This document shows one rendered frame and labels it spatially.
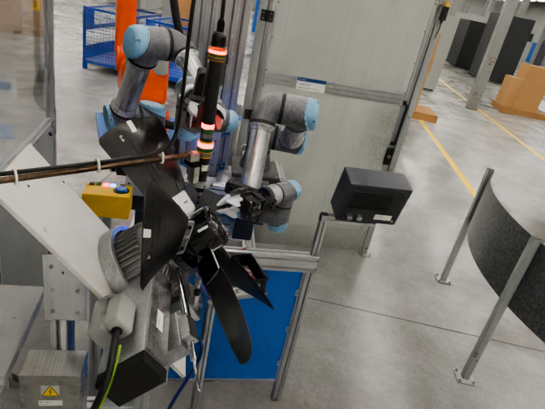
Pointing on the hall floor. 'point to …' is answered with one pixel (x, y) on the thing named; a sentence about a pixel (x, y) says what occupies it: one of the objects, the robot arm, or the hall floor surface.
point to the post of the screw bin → (203, 354)
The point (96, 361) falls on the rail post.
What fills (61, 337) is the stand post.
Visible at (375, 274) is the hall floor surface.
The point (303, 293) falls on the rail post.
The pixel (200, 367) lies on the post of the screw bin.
